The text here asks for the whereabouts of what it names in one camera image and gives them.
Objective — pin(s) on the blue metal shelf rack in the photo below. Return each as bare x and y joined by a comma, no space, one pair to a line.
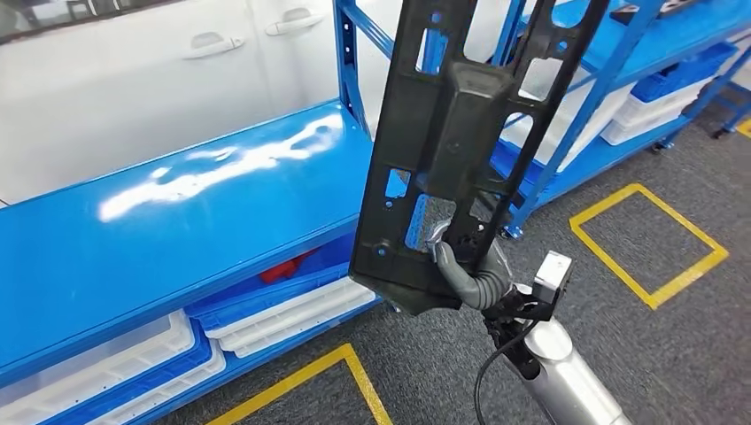
147,246
675,41

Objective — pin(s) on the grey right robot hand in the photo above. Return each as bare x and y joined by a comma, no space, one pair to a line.
475,290

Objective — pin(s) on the white car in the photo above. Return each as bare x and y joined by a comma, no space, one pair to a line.
117,105

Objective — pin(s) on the yellow floor tape square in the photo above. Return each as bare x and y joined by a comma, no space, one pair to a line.
610,264
364,381

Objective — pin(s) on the white plastic bin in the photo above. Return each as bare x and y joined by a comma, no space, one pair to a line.
188,390
117,363
651,114
293,311
592,117
305,337

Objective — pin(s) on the black plastic frame part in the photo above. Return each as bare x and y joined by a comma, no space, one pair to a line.
463,117

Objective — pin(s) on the red item in bin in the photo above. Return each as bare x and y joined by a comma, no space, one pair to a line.
281,271

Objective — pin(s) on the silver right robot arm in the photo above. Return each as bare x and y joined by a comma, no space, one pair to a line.
563,375

